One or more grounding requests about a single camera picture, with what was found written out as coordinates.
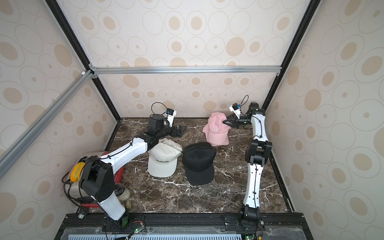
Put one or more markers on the pink baseball cap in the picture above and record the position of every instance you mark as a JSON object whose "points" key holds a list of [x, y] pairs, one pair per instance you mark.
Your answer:
{"points": [[215, 124], [217, 139]]}

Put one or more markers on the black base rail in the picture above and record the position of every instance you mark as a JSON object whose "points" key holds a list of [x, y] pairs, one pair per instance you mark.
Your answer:
{"points": [[224, 226]]}

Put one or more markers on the black cap front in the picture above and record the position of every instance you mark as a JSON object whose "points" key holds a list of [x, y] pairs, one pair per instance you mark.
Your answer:
{"points": [[198, 161]]}

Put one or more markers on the black frame post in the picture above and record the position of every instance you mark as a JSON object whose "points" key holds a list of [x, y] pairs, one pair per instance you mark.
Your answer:
{"points": [[302, 28], [80, 53]]}

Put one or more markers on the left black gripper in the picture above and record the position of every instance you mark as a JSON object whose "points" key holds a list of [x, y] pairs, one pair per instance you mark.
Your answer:
{"points": [[179, 133]]}

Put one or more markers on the small circuit board with led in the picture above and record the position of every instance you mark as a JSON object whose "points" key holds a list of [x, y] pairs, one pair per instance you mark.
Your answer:
{"points": [[137, 227]]}

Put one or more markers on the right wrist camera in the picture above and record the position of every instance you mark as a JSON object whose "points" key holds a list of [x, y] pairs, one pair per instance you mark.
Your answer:
{"points": [[236, 109]]}

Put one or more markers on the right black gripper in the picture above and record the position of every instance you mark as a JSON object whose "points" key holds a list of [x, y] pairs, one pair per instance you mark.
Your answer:
{"points": [[237, 120]]}

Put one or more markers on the black left frame post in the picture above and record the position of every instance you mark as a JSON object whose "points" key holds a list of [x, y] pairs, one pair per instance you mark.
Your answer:
{"points": [[80, 53]]}

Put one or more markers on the left diagonal aluminium rail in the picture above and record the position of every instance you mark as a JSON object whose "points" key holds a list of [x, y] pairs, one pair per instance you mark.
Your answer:
{"points": [[23, 143]]}

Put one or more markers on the horizontal aluminium rail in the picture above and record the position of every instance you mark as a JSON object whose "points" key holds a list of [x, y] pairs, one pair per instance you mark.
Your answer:
{"points": [[184, 70]]}

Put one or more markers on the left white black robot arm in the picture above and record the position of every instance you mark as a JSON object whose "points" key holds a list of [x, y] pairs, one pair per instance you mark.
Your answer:
{"points": [[139, 145]]}

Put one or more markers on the white cap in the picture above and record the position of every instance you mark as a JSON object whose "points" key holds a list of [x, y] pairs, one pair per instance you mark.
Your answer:
{"points": [[163, 158]]}

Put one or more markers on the small glass jar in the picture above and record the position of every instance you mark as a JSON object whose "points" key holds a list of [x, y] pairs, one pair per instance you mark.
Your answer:
{"points": [[122, 192]]}

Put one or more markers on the small round brown bottle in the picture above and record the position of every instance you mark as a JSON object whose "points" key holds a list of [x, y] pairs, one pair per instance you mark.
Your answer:
{"points": [[129, 204]]}

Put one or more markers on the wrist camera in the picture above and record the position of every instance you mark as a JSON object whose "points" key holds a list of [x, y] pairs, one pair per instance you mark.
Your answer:
{"points": [[236, 109], [170, 116]]}

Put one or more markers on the left yellow toast slice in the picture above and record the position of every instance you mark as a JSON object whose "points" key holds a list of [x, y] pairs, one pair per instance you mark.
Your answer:
{"points": [[76, 172]]}

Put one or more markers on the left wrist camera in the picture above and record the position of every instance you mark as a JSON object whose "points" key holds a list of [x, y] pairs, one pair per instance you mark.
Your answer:
{"points": [[170, 116]]}

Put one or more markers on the red silver toaster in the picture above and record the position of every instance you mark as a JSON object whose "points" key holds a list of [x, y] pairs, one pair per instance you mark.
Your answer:
{"points": [[97, 183]]}

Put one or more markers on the black right frame post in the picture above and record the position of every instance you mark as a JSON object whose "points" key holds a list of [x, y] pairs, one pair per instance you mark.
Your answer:
{"points": [[302, 28]]}

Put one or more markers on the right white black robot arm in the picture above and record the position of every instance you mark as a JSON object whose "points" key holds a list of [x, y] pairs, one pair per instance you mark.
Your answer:
{"points": [[257, 155]]}

